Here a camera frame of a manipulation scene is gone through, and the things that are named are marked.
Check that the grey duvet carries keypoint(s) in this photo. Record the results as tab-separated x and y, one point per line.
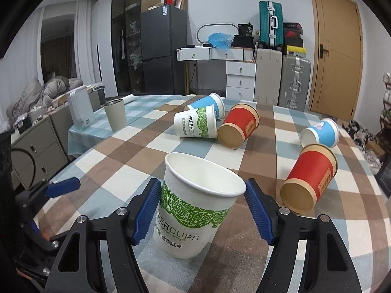
45	90

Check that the stack of black shoe boxes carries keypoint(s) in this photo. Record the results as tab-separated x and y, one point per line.
292	33

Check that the black basket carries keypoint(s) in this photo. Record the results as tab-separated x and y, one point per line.
385	174

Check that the white grey appliance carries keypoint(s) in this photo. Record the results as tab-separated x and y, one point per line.
80	106

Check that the oval mirror frame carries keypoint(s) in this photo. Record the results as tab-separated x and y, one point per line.
201	29

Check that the black bin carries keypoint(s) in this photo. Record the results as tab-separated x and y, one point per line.
100	95

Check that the dark glass cabinet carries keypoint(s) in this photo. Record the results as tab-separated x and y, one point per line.
128	36

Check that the white curtain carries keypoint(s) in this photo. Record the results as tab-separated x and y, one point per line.
87	42

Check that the grey-green tumbler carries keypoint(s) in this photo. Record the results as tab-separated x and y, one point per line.
114	116

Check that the blue paper cup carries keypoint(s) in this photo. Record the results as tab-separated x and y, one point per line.
210	102
323	132

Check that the silver suitcase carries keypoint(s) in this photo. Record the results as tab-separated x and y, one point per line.
294	82

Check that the white wardrobe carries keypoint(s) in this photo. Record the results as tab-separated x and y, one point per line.
105	36

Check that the red paper cup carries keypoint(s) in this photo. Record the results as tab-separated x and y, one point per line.
241	122
311	171

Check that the yellow box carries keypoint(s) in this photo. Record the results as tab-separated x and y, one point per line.
295	50

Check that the white dressing desk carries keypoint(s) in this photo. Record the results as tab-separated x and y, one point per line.
201	55

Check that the teal suitcase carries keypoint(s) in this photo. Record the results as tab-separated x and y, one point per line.
270	24

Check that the grey side cabinet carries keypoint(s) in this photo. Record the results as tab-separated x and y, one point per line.
42	149

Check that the checkered tablecloth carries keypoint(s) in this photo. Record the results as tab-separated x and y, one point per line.
268	164

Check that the wooden door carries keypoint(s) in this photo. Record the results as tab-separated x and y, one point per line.
336	55

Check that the blue plastic bag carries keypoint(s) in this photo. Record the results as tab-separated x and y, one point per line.
220	40

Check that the black bag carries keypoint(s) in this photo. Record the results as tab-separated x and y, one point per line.
244	35

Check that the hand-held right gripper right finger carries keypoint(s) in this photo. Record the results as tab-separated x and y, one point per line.
259	212

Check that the black refrigerator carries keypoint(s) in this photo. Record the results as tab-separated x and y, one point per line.
162	42

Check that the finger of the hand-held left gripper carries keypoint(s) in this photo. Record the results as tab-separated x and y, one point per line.
62	186
36	230

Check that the white green-leaf paper cup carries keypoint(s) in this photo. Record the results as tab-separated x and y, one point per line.
195	122
195	219

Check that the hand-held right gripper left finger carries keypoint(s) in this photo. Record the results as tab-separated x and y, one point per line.
146	212

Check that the beige suitcase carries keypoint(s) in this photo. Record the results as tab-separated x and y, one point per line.
268	76

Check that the white paper roll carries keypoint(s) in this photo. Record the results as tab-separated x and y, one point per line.
126	98

